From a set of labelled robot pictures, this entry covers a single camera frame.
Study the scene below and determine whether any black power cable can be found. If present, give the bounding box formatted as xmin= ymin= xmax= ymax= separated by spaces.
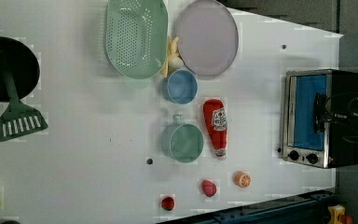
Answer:
xmin=314 ymin=91 xmax=358 ymax=147

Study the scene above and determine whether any red apple toy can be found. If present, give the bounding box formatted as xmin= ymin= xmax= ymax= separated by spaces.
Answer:
xmin=160 ymin=196 xmax=175 ymax=211

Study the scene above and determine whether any green metal pot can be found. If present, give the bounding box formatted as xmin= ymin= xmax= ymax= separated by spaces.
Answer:
xmin=161 ymin=114 xmax=204 ymax=163

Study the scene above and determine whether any green plastic colander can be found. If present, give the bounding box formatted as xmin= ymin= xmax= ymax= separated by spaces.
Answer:
xmin=105 ymin=0 xmax=168 ymax=80

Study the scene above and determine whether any lilac oval plate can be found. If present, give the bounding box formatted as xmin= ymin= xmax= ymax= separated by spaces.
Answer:
xmin=176 ymin=0 xmax=239 ymax=76

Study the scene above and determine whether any blue cup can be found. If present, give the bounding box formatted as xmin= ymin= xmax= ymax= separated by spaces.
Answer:
xmin=162 ymin=69 xmax=198 ymax=105

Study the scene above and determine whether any pink strawberry toy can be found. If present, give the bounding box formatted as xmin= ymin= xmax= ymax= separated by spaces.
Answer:
xmin=201 ymin=180 xmax=217 ymax=197

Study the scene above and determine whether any green spatula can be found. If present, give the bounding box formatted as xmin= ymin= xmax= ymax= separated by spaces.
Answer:
xmin=0 ymin=72 xmax=48 ymax=142

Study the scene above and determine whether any black cylindrical utensil holder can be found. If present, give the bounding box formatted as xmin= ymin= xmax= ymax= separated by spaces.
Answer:
xmin=0 ymin=36 xmax=40 ymax=102

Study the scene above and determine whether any yellow banana toy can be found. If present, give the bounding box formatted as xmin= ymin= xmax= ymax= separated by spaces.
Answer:
xmin=161 ymin=36 xmax=184 ymax=77

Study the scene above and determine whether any red ketchup bottle toy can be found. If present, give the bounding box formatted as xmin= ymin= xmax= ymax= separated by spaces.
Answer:
xmin=203 ymin=99 xmax=227 ymax=160

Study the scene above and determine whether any blue crate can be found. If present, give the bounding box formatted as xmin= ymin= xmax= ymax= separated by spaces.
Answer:
xmin=159 ymin=190 xmax=337 ymax=224

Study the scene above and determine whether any black toaster oven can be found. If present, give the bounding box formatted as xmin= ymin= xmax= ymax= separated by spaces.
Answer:
xmin=282 ymin=69 xmax=358 ymax=169

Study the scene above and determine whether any orange slice toy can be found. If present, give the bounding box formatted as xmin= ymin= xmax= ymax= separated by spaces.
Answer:
xmin=234 ymin=171 xmax=252 ymax=188

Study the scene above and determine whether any yellow toy figure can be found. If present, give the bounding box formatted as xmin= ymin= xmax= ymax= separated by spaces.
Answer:
xmin=327 ymin=204 xmax=353 ymax=224

